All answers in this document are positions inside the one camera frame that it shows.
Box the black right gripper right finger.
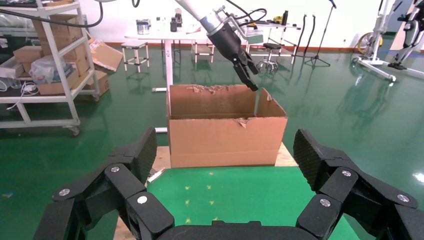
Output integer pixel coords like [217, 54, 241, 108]
[292, 128, 424, 240]

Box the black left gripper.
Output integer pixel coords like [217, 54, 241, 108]
[207, 21, 260, 93]

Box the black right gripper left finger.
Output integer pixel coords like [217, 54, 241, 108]
[33, 126, 176, 240]

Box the large open cardboard carton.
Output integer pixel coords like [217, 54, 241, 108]
[166, 83, 288, 169]

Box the printed cardboard box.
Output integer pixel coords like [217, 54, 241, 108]
[76, 70, 111, 101]

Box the flat brown cardboard box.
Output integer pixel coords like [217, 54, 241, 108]
[36, 68, 81, 96]

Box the flattened cardboard sheet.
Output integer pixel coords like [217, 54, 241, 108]
[88, 38, 124, 73]

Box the small brown cardboard box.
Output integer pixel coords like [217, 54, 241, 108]
[13, 45, 44, 64]

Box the large brown cardboard box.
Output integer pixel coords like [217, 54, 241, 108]
[31, 14, 84, 51]

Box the black round swivel stool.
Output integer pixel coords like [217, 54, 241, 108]
[255, 43, 282, 74]

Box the black bent tube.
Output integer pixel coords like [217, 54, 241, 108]
[294, 14, 308, 56]
[306, 14, 317, 58]

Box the black tripod stand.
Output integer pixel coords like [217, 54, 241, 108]
[304, 0, 337, 68]

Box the white standing desk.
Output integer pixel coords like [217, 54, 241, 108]
[125, 28, 213, 133]

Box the metal pot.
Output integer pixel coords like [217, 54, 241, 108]
[136, 19, 152, 36]

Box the green table mat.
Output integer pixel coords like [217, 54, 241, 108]
[114, 165, 362, 240]

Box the white shelf cart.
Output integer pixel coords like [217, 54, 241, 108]
[0, 0, 101, 137]

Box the small white stool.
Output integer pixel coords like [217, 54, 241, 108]
[120, 40, 150, 73]

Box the white metal stand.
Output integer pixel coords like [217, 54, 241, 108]
[351, 0, 399, 83]

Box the clear plastic bag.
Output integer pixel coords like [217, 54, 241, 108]
[29, 55, 72, 84]

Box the white black legged robot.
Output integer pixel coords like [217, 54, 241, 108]
[387, 0, 424, 72]

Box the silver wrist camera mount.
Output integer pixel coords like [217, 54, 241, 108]
[227, 14, 265, 46]

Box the white frame table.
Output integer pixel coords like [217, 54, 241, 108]
[192, 19, 301, 65]

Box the black camera cable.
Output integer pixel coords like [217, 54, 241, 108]
[225, 0, 268, 25]

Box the white cable bundle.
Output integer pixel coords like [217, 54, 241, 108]
[6, 81, 39, 111]

